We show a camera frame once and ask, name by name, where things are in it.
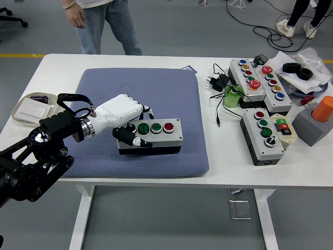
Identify green plastic cylinder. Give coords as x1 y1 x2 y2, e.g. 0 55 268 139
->
223 85 245 108

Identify small metal floor fitting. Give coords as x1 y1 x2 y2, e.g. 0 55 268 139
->
227 187 248 196

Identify five-button box orange-ringed mushroom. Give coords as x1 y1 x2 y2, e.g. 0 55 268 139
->
228 59 266 109

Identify black floor cable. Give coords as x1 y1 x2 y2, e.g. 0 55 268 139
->
225 0 333 53

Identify blue-rimmed plate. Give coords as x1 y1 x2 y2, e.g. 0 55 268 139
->
282 78 331 99

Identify grey block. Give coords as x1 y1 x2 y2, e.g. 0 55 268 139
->
291 101 333 147

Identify black terminal module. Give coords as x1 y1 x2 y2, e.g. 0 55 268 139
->
252 54 270 66

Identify black foam ring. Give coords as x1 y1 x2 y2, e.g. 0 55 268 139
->
282 62 301 73
297 67 314 81

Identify white floor cable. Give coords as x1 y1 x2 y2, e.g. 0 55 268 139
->
227 0 247 13

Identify blue-grey woven mat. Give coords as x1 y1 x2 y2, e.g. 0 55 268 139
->
62 68 210 179

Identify black power adapter plug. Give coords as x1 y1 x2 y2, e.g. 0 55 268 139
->
207 73 230 92

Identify orange cylinder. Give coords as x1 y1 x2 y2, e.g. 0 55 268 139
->
311 95 333 123

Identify person's right hand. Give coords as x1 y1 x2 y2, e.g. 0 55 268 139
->
65 4 87 29

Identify white table leg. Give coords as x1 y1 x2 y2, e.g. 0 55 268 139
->
253 189 279 250
69 185 96 250

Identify person in black trousers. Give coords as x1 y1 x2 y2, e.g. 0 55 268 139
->
276 0 333 40

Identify beige oval tray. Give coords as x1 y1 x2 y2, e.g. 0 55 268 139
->
11 92 58 127

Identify person in jeans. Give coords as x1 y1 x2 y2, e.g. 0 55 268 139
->
61 0 143 55

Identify clear bubble wrap bag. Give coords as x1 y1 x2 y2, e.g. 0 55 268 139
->
293 47 330 76

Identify grey four-button control box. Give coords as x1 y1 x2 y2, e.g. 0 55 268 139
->
117 118 183 156

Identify cream three-button switch box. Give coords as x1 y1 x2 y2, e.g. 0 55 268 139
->
270 114 298 149

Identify black office chair base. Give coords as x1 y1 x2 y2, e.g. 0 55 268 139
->
0 7 29 28

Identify metal floor socket plate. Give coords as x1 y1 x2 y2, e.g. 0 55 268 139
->
228 199 253 221

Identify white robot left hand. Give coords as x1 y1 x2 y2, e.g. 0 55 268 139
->
89 93 154 148

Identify black adapter cord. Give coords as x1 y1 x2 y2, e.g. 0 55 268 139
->
209 63 247 128

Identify white paper sheet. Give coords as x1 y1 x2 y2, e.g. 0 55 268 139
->
267 51 333 94

